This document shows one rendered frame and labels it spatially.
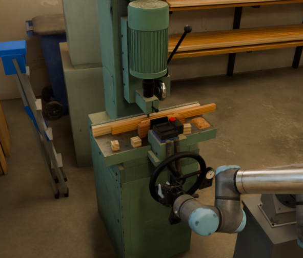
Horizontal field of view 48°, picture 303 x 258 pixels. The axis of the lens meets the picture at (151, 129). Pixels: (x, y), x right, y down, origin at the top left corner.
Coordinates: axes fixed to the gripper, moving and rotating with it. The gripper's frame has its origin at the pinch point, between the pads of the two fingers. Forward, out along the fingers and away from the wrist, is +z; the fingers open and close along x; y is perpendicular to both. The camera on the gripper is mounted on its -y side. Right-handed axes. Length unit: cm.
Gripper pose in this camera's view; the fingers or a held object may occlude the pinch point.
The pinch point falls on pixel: (161, 191)
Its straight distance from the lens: 148.8
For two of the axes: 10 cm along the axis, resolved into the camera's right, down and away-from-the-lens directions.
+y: -1.3, -9.6, -2.4
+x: -9.1, 2.1, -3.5
